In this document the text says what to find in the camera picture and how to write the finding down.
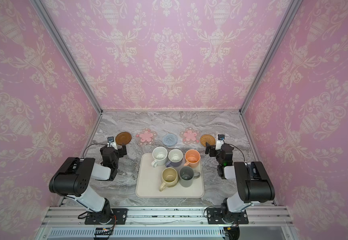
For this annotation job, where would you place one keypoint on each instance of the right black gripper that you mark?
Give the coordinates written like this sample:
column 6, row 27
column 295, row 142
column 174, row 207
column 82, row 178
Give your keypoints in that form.
column 212, row 149

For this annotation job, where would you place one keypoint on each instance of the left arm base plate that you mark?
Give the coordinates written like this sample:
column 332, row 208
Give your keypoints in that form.
column 115, row 216

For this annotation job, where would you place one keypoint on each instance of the aluminium corner post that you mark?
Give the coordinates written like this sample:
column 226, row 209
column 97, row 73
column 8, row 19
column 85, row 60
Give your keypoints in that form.
column 55, row 34
column 278, row 37

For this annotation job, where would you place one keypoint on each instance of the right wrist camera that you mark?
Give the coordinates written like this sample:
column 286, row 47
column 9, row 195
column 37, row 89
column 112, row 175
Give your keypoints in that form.
column 220, row 141

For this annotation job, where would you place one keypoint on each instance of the pink flower coaster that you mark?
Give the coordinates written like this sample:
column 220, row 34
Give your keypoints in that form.
column 146, row 137
column 190, row 136

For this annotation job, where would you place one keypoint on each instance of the aluminium front rail frame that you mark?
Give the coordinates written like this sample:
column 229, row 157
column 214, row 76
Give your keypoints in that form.
column 266, row 222

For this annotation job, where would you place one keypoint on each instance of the right aluminium corner post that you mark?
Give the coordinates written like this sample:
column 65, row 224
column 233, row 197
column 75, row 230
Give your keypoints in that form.
column 278, row 37

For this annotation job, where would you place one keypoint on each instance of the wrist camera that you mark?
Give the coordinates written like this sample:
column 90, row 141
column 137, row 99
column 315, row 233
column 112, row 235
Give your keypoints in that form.
column 220, row 141
column 111, row 142

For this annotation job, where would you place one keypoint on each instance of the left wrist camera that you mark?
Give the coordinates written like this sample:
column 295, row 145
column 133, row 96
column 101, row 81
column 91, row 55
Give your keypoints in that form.
column 111, row 142

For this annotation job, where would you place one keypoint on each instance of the white ceramic mug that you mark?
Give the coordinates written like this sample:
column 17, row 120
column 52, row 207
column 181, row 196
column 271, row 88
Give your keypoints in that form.
column 160, row 156

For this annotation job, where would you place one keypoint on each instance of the blue woven round coaster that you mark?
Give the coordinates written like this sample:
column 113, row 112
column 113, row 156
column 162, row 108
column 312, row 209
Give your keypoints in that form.
column 170, row 140

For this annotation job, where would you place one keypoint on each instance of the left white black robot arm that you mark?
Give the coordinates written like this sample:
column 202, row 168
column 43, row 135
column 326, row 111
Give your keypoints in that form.
column 72, row 181

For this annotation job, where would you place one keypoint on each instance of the yellow ceramic mug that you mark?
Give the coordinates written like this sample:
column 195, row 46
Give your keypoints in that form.
column 169, row 178

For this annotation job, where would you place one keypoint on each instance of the left aluminium corner post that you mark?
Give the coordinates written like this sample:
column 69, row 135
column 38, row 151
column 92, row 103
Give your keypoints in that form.
column 55, row 34

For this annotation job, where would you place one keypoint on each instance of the brown wooden round coaster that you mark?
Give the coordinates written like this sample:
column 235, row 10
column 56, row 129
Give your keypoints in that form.
column 123, row 138

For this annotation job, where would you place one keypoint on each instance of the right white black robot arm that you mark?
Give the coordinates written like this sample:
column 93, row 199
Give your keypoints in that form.
column 253, row 185

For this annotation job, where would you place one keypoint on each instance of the beige rectangular tray mat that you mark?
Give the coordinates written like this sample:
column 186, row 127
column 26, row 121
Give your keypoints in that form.
column 149, row 181

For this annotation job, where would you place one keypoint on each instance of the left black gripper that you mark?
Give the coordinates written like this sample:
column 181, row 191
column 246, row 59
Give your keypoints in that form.
column 120, row 151

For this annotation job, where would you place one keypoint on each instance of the grey green ceramic mug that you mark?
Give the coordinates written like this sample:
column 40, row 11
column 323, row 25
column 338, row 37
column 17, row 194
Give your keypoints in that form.
column 187, row 176

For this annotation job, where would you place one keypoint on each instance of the lavender ceramic mug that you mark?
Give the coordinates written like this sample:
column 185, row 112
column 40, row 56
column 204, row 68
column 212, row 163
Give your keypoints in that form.
column 175, row 158

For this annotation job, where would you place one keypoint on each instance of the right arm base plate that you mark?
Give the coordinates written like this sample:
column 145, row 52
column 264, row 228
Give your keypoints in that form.
column 219, row 216

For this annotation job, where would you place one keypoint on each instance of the orange ceramic mug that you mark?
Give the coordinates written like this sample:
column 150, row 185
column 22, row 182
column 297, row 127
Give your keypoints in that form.
column 192, row 158

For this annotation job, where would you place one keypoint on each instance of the tan rattan round coaster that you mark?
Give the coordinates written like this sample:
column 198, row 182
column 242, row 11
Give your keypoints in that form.
column 207, row 139

